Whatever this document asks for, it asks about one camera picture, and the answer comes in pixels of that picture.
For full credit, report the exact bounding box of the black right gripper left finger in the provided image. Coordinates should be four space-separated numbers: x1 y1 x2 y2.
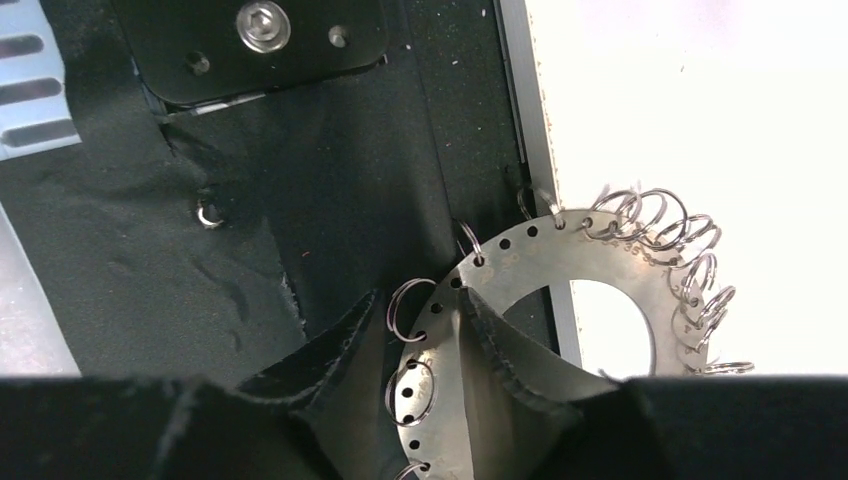
1 291 381 479

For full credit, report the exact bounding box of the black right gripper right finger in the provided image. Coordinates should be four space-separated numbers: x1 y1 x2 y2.
457 288 847 479

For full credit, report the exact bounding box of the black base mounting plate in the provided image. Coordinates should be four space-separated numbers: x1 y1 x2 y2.
1 1 526 385

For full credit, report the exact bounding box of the white slotted cable duct right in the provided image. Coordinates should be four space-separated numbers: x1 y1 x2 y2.
1 0 81 160

